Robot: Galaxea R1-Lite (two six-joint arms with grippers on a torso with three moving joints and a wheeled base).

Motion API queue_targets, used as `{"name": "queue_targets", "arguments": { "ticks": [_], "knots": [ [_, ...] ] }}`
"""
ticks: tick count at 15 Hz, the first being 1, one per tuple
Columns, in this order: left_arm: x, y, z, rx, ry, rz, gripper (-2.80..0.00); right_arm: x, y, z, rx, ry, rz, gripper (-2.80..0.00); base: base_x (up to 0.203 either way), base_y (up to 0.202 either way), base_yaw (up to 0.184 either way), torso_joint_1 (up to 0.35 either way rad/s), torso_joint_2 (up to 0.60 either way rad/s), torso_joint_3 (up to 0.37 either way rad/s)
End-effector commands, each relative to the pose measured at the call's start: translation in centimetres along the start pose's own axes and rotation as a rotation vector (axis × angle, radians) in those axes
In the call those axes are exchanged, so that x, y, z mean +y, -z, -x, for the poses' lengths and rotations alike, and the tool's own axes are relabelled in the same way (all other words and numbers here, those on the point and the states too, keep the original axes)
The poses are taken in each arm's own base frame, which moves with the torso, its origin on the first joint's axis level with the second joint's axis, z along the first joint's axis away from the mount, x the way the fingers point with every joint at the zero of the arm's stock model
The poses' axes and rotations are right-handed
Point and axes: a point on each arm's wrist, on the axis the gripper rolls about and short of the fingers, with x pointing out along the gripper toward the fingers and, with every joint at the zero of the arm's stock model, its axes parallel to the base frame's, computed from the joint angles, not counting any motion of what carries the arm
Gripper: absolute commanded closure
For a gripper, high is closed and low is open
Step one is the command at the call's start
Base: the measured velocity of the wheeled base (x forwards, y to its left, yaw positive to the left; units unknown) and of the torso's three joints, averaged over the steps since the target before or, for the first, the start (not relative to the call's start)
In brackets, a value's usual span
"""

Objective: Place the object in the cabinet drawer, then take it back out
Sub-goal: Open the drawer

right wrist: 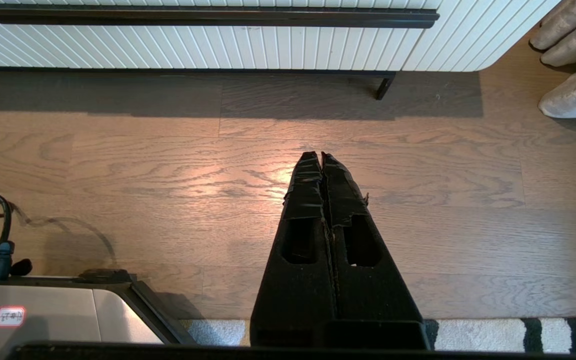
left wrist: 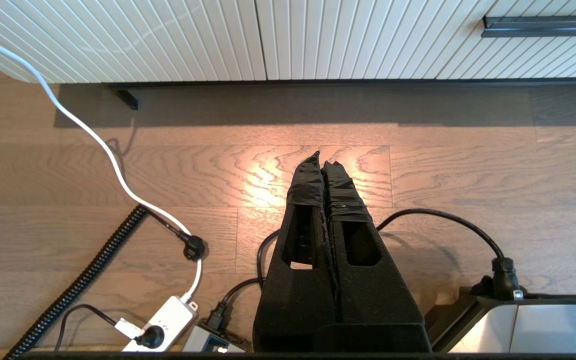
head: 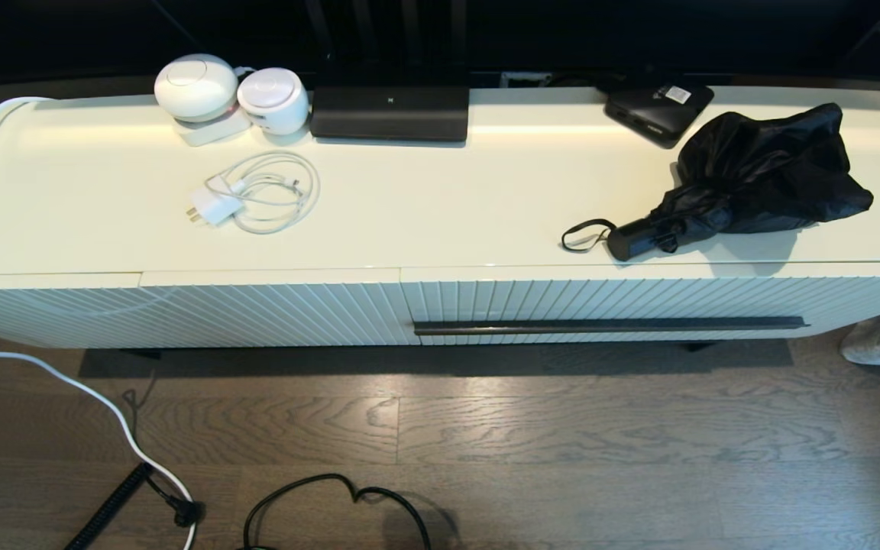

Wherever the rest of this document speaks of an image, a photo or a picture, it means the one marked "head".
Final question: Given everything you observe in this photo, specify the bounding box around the white fluted drawer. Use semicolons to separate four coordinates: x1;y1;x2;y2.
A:
400;262;880;346

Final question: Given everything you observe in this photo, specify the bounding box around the long black cabinet handle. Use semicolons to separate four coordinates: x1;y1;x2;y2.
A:
413;315;807;337

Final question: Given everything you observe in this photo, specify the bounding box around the black umbrella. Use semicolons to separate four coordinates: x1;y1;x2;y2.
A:
561;103;875;263

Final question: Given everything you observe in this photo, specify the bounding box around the white sideboard cabinet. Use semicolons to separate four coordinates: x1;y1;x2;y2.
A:
0;86;880;351

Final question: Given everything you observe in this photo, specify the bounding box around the black rectangular router box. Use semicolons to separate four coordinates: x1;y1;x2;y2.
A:
310;86;471;144

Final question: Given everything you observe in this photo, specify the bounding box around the white fluted cabinet front panel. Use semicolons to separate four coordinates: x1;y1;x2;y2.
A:
139;269;419;348

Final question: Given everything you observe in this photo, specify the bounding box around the white charger plug adapter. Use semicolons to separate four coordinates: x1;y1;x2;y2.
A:
186;195;244;227

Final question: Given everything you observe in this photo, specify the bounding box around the small white round device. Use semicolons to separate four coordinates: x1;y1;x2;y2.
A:
237;67;310;137

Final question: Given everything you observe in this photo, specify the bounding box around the white flat device base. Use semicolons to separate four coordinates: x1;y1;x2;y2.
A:
173;107;254;147

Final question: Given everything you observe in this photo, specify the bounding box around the black set-top box with sticker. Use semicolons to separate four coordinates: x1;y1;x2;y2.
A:
604;76;716;148

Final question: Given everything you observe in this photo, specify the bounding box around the large white round device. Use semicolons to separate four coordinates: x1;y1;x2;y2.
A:
154;53;239;123

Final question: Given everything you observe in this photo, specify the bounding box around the white wall socket plate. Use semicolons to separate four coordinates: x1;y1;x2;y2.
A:
500;71;554;89

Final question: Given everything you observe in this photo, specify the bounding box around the thin white coiled charging cable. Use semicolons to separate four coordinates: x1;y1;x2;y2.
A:
205;150;322;235

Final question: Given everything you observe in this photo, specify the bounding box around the smooth black power cable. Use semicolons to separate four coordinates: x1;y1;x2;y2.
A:
241;472;433;550

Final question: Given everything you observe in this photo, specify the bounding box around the thick white power cable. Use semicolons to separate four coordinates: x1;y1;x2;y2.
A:
0;95;200;550

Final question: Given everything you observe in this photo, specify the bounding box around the black spiral cable with plug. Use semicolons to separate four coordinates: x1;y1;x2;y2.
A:
66;461;205;550

